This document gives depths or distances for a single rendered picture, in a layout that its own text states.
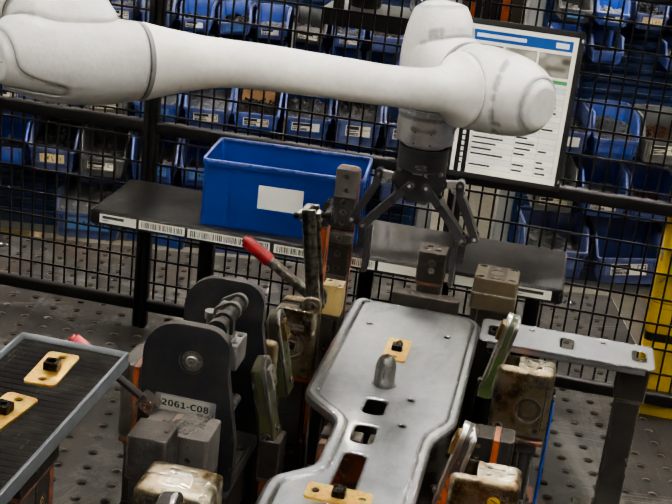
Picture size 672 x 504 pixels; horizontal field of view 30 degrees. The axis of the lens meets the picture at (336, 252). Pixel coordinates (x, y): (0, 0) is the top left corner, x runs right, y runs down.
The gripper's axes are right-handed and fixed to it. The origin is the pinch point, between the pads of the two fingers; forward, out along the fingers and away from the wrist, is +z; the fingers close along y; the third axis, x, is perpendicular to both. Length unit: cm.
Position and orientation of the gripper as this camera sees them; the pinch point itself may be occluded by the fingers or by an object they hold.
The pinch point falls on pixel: (407, 269)
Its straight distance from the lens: 195.0
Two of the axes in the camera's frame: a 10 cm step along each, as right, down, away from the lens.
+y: 9.7, 1.7, -1.6
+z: -1.0, 9.3, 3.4
